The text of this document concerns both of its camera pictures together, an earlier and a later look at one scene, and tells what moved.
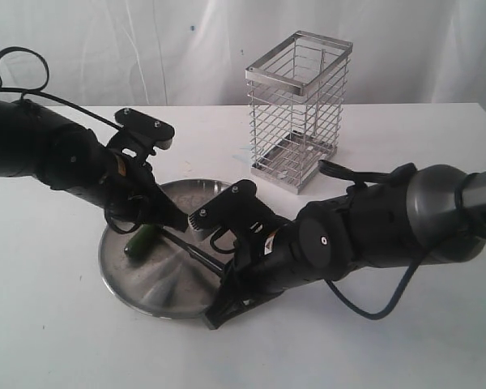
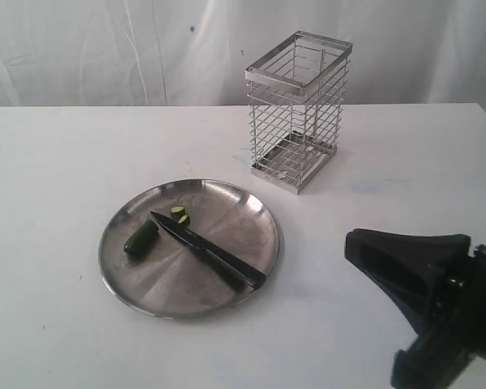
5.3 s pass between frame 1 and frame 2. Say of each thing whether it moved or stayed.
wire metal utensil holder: stayed
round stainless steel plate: stayed
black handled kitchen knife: moved
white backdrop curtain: stayed
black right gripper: moved
